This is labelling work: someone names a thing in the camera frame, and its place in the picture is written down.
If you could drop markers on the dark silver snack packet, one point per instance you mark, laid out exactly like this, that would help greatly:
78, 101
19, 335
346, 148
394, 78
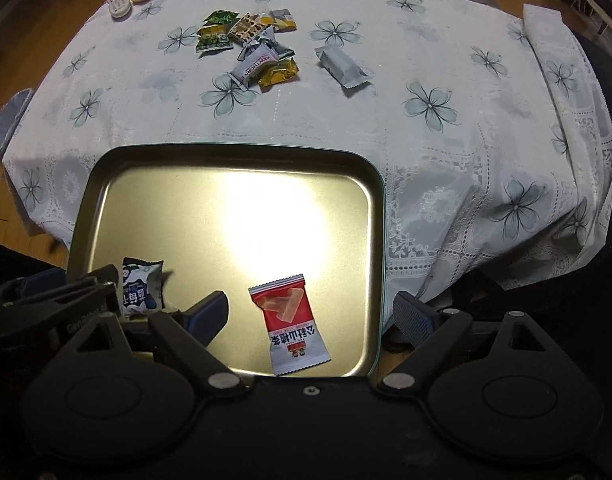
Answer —
283, 51

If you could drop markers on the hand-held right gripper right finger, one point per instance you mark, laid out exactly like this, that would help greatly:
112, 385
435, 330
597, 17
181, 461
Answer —
410, 317

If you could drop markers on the brown patterned snack packet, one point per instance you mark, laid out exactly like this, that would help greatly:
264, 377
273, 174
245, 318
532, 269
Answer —
246, 27

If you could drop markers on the gold metal tin tray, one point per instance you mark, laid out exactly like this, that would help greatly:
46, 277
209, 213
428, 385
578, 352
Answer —
211, 210

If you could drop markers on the white floral tablecloth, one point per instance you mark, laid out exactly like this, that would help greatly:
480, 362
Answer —
435, 160

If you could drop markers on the grey oval pad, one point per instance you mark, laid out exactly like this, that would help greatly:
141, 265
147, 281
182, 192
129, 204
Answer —
8, 120

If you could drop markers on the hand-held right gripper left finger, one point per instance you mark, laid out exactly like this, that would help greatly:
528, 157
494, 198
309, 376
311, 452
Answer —
208, 312

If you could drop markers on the green and yellow snack packet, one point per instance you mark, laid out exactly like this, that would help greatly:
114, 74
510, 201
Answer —
213, 39

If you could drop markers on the small white container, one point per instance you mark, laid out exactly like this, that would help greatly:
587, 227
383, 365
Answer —
120, 5

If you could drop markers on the red and white snack packet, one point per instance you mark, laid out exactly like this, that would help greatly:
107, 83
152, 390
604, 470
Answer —
286, 310

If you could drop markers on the dark blue white snack packet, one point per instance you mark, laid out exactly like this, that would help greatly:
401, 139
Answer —
138, 287

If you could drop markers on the grey snack packet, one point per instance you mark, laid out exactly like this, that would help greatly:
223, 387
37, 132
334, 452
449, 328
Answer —
342, 67

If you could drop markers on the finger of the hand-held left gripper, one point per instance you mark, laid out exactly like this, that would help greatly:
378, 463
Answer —
91, 300
100, 277

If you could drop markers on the gold foil snack packet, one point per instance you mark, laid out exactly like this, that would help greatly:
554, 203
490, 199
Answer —
278, 75

